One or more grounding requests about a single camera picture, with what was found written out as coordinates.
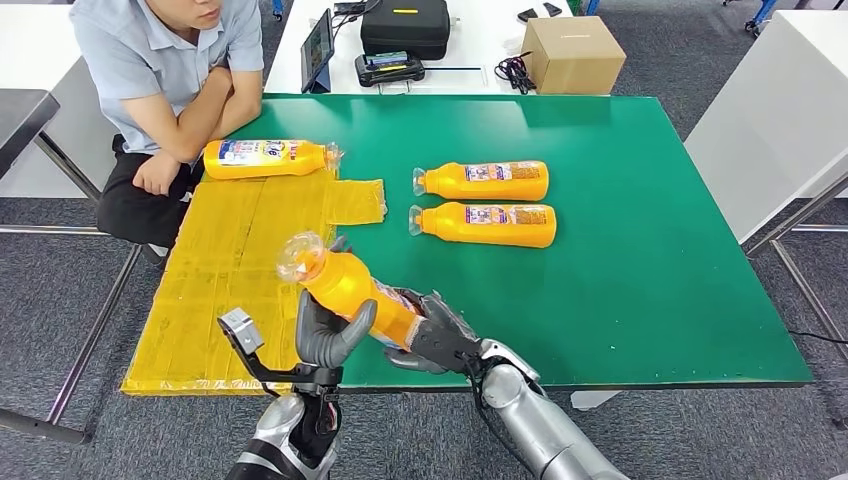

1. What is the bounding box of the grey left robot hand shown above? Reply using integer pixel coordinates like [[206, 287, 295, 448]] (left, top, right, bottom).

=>
[[294, 235, 379, 371]]

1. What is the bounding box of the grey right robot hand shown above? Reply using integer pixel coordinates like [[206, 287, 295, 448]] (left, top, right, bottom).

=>
[[384, 288, 485, 376]]

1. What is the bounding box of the orange detergent bottle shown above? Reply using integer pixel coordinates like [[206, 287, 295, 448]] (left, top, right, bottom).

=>
[[203, 139, 344, 181], [407, 201, 558, 250], [411, 160, 550, 203], [276, 231, 425, 350]]

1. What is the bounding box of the yellow taped cardboard sheet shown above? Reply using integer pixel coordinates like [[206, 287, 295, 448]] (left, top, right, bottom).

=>
[[121, 165, 389, 397]]

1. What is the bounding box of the white table foot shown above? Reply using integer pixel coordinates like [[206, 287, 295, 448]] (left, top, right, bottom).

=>
[[570, 389, 627, 412]]

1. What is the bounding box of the black handheld controller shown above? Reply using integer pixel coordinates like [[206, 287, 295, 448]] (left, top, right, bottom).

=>
[[354, 51, 426, 89]]

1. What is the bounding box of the black carrying case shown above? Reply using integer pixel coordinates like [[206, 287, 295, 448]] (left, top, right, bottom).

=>
[[359, 0, 451, 62]]

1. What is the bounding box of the brown cardboard box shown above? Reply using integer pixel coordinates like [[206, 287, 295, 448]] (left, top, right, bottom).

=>
[[520, 15, 627, 95]]

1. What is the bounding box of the black tablet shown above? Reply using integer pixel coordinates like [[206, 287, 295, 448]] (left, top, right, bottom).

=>
[[300, 8, 336, 94]]

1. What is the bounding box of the person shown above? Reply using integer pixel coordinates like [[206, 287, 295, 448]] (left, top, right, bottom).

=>
[[69, 0, 265, 248]]

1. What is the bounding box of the white side table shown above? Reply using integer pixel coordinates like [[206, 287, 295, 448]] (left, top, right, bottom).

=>
[[682, 8, 848, 362]]

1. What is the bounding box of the dark grey steel table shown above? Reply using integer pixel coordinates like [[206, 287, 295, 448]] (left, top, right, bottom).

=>
[[0, 89, 147, 445]]

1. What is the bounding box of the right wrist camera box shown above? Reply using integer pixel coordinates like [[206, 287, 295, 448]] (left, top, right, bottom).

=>
[[405, 316, 485, 376]]

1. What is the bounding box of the black cable bundle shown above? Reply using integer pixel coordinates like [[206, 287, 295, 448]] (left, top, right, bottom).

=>
[[494, 51, 538, 96]]

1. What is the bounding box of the black floor cable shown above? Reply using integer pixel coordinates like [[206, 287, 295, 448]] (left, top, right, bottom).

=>
[[788, 329, 848, 346]]

